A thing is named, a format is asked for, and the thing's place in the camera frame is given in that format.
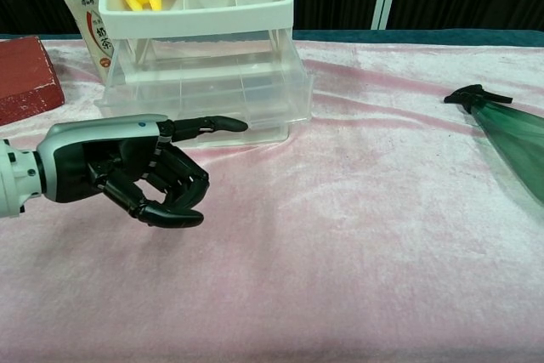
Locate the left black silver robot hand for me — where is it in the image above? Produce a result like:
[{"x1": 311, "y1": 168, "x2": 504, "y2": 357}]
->
[{"x1": 35, "y1": 113, "x2": 249, "y2": 230}]

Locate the clear plastic storage bin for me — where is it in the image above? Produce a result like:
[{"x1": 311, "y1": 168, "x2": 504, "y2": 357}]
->
[{"x1": 93, "y1": 28, "x2": 316, "y2": 133}]

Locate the white plastic drawer cabinet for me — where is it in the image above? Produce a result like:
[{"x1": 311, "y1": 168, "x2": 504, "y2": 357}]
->
[{"x1": 98, "y1": 0, "x2": 296, "y2": 148}]

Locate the red box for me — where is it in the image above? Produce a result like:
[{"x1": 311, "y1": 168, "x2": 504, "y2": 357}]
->
[{"x1": 0, "y1": 36, "x2": 65, "y2": 127}]

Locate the milk tea bottle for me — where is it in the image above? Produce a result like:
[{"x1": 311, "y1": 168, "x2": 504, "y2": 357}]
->
[{"x1": 54, "y1": 0, "x2": 116, "y2": 83}]

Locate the pink velvet cloth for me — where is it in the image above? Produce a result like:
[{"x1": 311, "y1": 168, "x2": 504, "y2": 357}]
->
[{"x1": 0, "y1": 37, "x2": 544, "y2": 363}]

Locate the teal table cover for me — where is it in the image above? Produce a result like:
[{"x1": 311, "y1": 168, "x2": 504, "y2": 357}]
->
[{"x1": 0, "y1": 28, "x2": 544, "y2": 48}]

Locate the green spray bottle black trigger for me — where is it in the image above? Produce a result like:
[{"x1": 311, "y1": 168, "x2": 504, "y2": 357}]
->
[{"x1": 443, "y1": 83, "x2": 544, "y2": 207}]

